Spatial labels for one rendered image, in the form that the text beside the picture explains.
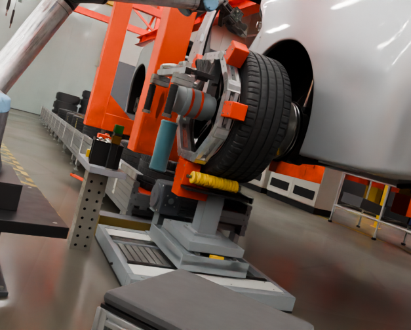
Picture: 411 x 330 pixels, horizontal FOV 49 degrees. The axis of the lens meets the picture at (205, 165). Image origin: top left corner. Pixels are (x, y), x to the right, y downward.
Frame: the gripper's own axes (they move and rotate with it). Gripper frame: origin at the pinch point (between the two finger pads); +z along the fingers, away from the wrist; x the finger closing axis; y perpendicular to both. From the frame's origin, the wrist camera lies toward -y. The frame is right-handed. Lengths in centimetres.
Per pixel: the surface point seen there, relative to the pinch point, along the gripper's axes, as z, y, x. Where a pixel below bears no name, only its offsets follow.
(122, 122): 23, -239, -25
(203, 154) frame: 20, 10, -63
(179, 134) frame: 13, -18, -56
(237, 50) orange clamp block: -4.4, 26.4, -22.6
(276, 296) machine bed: 86, 29, -93
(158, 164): 13, -12, -77
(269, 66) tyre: 12.4, 25.0, -15.2
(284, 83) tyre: 22.0, 29.4, -17.3
